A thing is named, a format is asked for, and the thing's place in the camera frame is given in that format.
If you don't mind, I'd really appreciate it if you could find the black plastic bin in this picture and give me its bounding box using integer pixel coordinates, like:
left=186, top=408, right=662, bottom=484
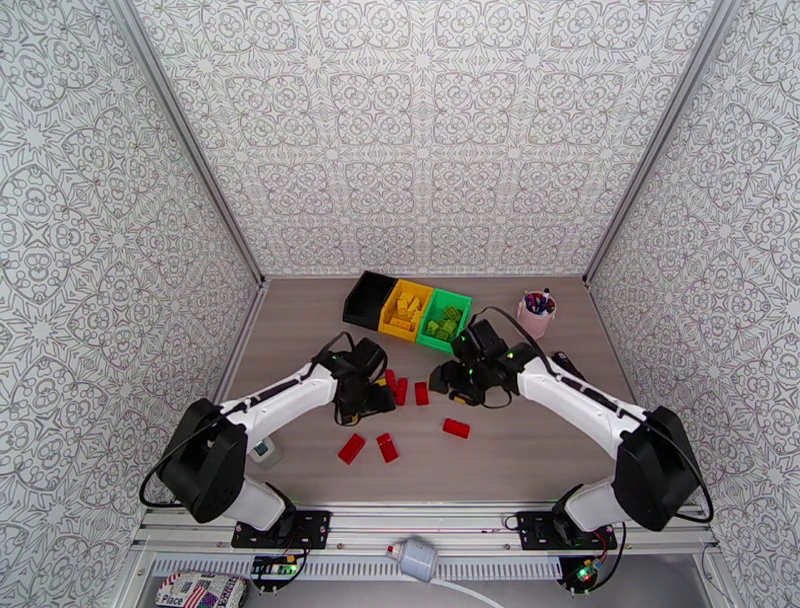
left=342, top=270, right=400, bottom=333

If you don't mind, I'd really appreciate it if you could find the pink pen cup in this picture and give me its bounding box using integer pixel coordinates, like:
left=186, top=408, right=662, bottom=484
left=517, top=289, right=558, bottom=341

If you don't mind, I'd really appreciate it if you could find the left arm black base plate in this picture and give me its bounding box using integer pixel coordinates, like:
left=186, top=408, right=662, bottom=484
left=231, top=509, right=333, bottom=551

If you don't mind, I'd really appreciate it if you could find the aluminium corner post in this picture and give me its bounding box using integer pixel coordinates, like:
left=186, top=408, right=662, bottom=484
left=583, top=0, right=736, bottom=286
left=109, top=0, right=268, bottom=286

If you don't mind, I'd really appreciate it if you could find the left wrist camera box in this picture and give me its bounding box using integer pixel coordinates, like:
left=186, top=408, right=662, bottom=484
left=352, top=338, right=388, bottom=377

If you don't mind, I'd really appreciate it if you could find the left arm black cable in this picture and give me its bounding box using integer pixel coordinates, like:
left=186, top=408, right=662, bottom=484
left=138, top=329, right=358, bottom=509

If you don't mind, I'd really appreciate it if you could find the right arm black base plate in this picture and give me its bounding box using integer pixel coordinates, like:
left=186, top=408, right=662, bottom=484
left=517, top=509, right=618, bottom=552

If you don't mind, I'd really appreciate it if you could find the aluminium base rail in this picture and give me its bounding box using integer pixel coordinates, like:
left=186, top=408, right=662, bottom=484
left=131, top=502, right=718, bottom=553

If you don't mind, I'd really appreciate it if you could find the circuit board with yellow plug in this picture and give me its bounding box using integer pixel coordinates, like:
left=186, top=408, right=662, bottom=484
left=251, top=554, right=299, bottom=580

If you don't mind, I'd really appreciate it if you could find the white slotted cable duct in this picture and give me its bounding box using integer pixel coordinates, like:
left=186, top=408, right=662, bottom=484
left=152, top=557, right=564, bottom=580

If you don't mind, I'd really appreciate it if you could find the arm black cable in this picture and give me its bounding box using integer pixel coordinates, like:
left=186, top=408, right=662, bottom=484
left=138, top=329, right=358, bottom=509
left=473, top=305, right=716, bottom=524

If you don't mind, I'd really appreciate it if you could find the aluminium side rail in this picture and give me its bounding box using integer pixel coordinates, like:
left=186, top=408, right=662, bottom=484
left=212, top=281, right=270, bottom=408

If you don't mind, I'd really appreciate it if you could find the white adapter cable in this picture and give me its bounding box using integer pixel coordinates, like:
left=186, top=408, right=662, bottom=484
left=431, top=576, right=503, bottom=608

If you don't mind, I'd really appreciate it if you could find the green plastic bin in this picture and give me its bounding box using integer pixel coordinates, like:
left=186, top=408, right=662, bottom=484
left=415, top=287, right=474, bottom=357

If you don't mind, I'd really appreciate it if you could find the yellow plastic bin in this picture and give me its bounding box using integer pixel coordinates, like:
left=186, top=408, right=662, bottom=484
left=377, top=281, right=436, bottom=344

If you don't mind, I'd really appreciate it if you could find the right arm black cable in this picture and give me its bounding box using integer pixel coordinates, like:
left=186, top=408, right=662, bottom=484
left=473, top=305, right=716, bottom=524

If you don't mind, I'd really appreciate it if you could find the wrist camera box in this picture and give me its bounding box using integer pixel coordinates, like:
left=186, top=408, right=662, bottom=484
left=464, top=319, right=507, bottom=361
left=352, top=338, right=388, bottom=377

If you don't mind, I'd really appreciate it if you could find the white power adapter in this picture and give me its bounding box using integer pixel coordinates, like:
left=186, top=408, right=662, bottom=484
left=386, top=537, right=439, bottom=583

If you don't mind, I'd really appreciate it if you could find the flag print pouch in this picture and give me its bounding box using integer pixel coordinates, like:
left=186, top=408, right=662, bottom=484
left=154, top=571, right=249, bottom=608

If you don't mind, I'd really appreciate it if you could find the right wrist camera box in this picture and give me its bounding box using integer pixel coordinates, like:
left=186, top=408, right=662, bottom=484
left=464, top=319, right=507, bottom=361

